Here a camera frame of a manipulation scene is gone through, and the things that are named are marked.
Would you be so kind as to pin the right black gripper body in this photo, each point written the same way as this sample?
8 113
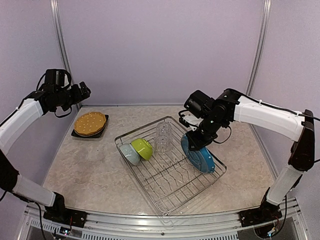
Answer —
203 138

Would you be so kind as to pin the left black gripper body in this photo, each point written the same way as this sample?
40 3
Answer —
74 98

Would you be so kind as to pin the blue polka dot plate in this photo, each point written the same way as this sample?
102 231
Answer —
201 159

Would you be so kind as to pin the yellow polka dot plate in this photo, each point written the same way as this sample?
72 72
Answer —
90 123

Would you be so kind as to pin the black floral square plate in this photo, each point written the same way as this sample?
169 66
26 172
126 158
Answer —
107 120

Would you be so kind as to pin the light teal round plate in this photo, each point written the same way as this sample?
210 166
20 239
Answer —
95 135

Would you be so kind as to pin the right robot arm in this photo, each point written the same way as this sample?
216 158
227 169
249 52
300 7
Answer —
234 106

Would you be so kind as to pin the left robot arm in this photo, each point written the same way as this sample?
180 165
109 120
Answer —
33 107

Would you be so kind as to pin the clear glass near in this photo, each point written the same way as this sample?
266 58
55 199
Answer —
163 144

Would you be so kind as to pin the clear glass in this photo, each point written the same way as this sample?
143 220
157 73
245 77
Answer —
163 144
163 129

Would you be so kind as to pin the clear glass far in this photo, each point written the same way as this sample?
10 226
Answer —
163 129

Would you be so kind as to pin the green bowl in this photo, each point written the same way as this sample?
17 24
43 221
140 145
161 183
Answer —
143 148

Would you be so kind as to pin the grey striped bowl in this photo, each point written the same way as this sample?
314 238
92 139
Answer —
130 153

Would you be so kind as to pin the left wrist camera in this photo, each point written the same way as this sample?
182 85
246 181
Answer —
59 77

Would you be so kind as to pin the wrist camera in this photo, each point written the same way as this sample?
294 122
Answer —
59 77
199 105

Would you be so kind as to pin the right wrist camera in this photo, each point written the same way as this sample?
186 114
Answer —
199 105

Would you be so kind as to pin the metal wire dish rack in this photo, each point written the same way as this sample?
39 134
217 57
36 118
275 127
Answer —
168 179

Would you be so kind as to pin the aluminium front rail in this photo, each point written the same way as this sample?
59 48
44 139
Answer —
226 225

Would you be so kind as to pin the left frame post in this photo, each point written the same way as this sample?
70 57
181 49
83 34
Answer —
54 7

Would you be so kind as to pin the frame post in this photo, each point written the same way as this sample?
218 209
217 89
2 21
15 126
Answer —
260 46
54 7

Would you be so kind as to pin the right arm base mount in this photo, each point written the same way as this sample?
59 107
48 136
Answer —
266 212

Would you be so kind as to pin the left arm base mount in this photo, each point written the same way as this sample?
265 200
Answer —
59 213

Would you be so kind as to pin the right frame post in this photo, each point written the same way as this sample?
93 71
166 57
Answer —
260 46

